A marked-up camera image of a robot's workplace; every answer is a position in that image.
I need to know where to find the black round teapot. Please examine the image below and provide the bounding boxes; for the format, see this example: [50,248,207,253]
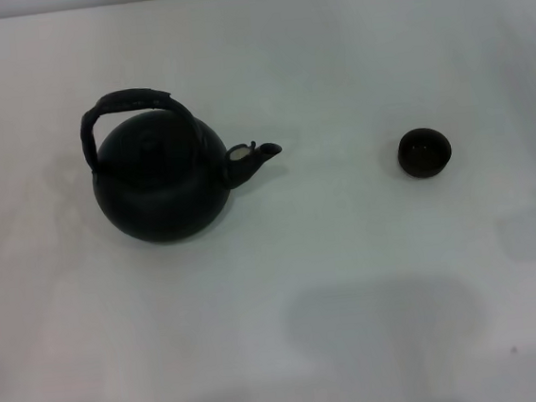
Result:
[76,75,292,252]

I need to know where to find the small dark teacup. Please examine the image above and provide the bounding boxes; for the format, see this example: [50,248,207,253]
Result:
[394,125,456,181]

